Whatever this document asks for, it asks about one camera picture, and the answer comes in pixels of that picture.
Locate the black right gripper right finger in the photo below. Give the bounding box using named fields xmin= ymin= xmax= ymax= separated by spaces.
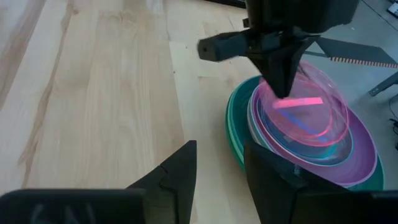
xmin=244 ymin=141 xmax=349 ymax=224

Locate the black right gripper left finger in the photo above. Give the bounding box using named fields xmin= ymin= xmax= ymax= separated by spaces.
xmin=126 ymin=140 xmax=197 ymax=224

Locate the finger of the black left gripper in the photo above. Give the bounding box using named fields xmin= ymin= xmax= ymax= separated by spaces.
xmin=247 ymin=45 xmax=285 ymax=99
xmin=279 ymin=35 xmax=320 ymax=97

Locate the small blue translucent plate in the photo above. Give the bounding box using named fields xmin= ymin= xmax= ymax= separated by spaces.
xmin=256 ymin=102 xmax=354 ymax=166

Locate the large teal plastic plate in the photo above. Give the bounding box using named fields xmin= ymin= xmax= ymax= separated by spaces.
xmin=226 ymin=76 xmax=385 ymax=190

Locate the small pink translucent plate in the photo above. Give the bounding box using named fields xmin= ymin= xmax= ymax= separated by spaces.
xmin=257 ymin=59 xmax=349 ymax=147

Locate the purple plastic plate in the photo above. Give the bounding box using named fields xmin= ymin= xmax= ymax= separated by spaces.
xmin=248 ymin=83 xmax=379 ymax=188

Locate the large dark green plate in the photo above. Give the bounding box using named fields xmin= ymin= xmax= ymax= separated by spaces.
xmin=226 ymin=118 xmax=247 ymax=172

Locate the black hazard-striped mat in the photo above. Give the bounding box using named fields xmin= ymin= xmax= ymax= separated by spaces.
xmin=315 ymin=36 xmax=398 ymax=68

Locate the grey metal leg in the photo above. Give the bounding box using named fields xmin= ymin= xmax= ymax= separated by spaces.
xmin=368 ymin=72 xmax=398 ymax=96

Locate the white object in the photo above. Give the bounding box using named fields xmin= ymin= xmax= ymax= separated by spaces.
xmin=387 ymin=0 xmax=398 ymax=18

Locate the black cable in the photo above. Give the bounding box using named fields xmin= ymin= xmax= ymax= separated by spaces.
xmin=387 ymin=93 xmax=398 ymax=151

